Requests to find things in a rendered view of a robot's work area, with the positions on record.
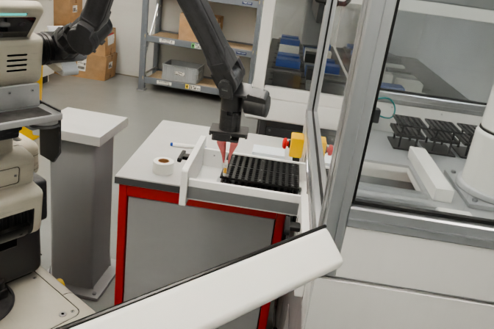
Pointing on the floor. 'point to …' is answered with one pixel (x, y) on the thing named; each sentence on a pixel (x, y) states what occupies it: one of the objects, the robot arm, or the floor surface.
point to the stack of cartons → (97, 62)
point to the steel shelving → (248, 50)
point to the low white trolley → (184, 221)
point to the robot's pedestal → (83, 202)
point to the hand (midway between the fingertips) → (226, 159)
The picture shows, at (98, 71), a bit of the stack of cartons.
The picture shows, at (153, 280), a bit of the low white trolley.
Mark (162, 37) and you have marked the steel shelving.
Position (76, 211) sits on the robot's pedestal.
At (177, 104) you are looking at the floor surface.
